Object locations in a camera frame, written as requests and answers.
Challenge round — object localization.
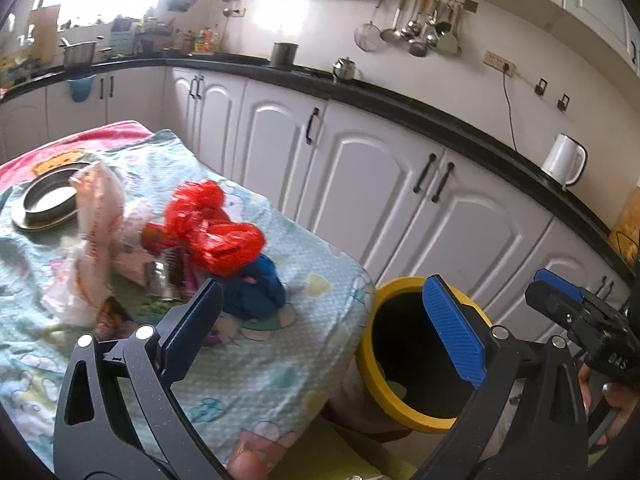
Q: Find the dark peanut snack wrapper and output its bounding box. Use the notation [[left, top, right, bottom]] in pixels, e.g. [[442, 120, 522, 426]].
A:
[[93, 296, 139, 341]]

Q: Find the hanging green spatula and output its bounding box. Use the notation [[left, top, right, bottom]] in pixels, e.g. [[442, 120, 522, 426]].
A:
[[436, 6, 460, 55]]

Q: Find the wall power socket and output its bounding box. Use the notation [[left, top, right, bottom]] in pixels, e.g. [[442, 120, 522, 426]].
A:
[[483, 50, 516, 77]]

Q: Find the steel cooking pot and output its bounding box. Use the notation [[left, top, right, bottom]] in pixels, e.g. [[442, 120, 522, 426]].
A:
[[60, 38, 98, 70]]

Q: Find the round metal plate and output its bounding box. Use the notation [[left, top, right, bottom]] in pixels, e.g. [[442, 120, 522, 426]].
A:
[[11, 162, 89, 232]]

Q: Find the red plastic bag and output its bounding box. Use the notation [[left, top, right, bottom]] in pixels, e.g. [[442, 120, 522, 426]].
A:
[[164, 180, 265, 278]]

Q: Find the person's left hand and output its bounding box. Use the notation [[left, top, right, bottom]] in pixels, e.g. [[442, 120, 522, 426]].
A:
[[227, 448, 268, 480]]

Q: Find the black kettle power cable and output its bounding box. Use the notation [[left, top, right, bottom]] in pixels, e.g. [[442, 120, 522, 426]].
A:
[[501, 63, 520, 153]]

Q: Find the white electric kettle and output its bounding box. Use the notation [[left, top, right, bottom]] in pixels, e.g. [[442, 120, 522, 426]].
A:
[[541, 133, 588, 188]]

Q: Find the small steel teapot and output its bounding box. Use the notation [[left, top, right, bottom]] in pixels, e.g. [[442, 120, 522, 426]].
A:
[[332, 56, 357, 82]]

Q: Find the blue hanging basin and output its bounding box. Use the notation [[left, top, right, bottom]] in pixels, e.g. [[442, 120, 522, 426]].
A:
[[66, 75, 96, 103]]

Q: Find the hanging steel ladle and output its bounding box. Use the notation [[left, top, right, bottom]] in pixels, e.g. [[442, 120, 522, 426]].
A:
[[380, 0, 406, 44]]

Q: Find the black cylindrical container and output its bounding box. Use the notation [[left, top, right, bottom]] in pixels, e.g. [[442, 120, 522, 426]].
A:
[[269, 42, 298, 70]]

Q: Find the blue plastic bag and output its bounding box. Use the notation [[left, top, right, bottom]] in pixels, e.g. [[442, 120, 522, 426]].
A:
[[222, 255, 286, 321]]

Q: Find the green cloth on lap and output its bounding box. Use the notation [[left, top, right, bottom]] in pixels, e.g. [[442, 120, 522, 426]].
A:
[[268, 416, 418, 480]]

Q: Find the white printed plastic bag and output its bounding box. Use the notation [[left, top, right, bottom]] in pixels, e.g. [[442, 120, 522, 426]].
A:
[[42, 160, 154, 327]]

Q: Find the red candy tube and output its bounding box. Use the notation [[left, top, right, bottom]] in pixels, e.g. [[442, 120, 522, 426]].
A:
[[140, 222, 182, 256]]

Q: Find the hanging wire strainer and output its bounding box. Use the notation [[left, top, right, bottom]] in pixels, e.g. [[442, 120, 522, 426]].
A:
[[354, 0, 384, 53]]

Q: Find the person's right hand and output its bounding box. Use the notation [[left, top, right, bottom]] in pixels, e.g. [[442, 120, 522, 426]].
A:
[[577, 365, 639, 446]]

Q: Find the yellow rimmed black trash bin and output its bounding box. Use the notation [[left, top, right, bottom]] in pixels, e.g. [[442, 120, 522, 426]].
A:
[[356, 278, 491, 434]]

